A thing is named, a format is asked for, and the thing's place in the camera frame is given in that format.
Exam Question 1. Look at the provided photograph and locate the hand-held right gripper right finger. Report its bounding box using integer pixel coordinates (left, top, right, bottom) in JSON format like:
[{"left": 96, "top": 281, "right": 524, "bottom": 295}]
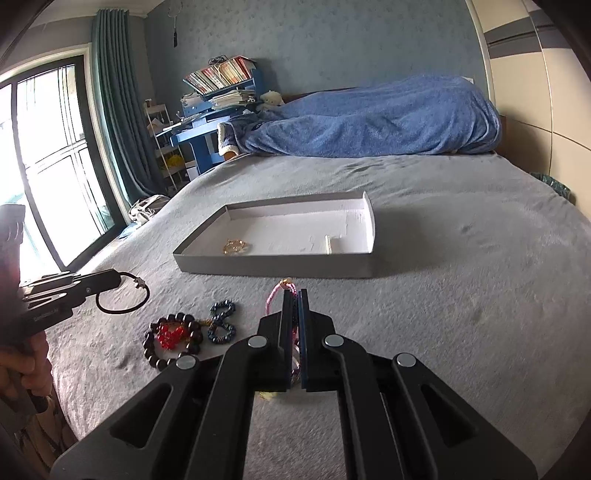
[{"left": 298, "top": 289, "right": 539, "bottom": 480}]

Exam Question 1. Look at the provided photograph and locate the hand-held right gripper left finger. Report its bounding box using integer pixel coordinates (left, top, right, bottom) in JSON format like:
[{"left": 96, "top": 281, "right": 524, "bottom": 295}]
[{"left": 50, "top": 290, "right": 301, "bottom": 480}]

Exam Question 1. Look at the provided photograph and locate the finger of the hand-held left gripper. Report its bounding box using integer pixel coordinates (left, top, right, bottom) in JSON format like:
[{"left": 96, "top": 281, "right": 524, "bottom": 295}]
[
  {"left": 21, "top": 270, "right": 124, "bottom": 296},
  {"left": 22, "top": 285, "right": 101, "bottom": 313}
]

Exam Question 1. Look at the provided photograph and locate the pink string bracelet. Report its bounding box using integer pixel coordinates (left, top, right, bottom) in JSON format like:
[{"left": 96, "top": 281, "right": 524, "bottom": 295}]
[{"left": 264, "top": 278, "right": 302, "bottom": 352}]

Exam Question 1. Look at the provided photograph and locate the black hair tie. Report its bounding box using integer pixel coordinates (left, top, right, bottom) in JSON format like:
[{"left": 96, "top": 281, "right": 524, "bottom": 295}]
[{"left": 95, "top": 271, "right": 151, "bottom": 315}]

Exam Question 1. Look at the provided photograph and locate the dark blue bead bracelet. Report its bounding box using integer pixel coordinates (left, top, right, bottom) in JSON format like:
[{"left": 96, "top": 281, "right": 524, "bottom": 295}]
[{"left": 206, "top": 300, "right": 238, "bottom": 345}]

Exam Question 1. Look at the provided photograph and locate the grey cardboard tray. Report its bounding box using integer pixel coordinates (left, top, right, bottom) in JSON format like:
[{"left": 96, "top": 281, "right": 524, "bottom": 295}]
[{"left": 172, "top": 191, "right": 376, "bottom": 280}]

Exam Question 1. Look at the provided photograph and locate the red bead ornament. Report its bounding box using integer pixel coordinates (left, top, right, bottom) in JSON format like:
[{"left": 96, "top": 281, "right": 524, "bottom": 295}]
[{"left": 158, "top": 322, "right": 191, "bottom": 350}]

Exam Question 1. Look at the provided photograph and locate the person's left hand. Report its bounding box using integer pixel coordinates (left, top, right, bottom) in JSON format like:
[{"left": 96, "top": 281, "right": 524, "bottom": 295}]
[{"left": 0, "top": 329, "right": 55, "bottom": 408}]

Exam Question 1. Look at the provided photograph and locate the glass balcony door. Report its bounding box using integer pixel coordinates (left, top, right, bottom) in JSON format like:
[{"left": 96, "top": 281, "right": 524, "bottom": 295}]
[{"left": 0, "top": 44, "right": 117, "bottom": 278}]

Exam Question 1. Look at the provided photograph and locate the grey bed sheet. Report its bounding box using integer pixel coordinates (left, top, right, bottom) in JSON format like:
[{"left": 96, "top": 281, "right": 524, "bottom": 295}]
[{"left": 45, "top": 150, "right": 591, "bottom": 480}]

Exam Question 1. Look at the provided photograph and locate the white shelf cart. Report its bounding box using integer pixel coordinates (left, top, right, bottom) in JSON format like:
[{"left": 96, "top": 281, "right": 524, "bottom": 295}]
[{"left": 143, "top": 99, "right": 195, "bottom": 195}]

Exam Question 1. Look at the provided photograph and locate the teal curtain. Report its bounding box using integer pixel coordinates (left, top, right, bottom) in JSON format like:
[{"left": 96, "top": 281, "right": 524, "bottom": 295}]
[{"left": 89, "top": 9, "right": 175, "bottom": 198}]

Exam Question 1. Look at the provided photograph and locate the blue desk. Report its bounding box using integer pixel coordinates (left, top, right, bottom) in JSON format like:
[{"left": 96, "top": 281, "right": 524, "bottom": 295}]
[{"left": 169, "top": 78, "right": 260, "bottom": 177}]

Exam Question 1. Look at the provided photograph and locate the blue blanket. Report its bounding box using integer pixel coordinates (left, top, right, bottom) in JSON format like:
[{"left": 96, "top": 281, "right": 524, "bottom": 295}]
[{"left": 216, "top": 75, "right": 503, "bottom": 158}]

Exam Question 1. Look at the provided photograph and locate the white plush toy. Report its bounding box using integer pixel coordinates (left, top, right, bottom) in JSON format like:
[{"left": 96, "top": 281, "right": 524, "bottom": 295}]
[{"left": 256, "top": 90, "right": 285, "bottom": 112}]

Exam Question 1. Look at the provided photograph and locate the stack of papers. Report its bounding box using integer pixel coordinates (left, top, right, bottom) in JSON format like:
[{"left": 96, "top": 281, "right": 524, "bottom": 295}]
[{"left": 210, "top": 89, "right": 257, "bottom": 110}]

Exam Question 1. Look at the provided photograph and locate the row of books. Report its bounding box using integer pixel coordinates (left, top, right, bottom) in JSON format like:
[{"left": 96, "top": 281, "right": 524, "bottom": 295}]
[{"left": 182, "top": 55, "right": 257, "bottom": 96}]

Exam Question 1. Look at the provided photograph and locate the dark hanging ornament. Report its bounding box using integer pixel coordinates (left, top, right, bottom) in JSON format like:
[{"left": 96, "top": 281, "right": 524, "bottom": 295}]
[{"left": 171, "top": 0, "right": 184, "bottom": 48}]

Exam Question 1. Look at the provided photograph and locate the green patterned basket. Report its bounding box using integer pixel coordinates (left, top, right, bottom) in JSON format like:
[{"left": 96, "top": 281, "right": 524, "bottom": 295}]
[{"left": 530, "top": 171, "right": 576, "bottom": 204}]

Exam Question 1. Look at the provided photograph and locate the cream wardrobe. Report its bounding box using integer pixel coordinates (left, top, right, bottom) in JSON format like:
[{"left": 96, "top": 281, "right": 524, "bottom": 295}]
[{"left": 464, "top": 0, "right": 591, "bottom": 205}]

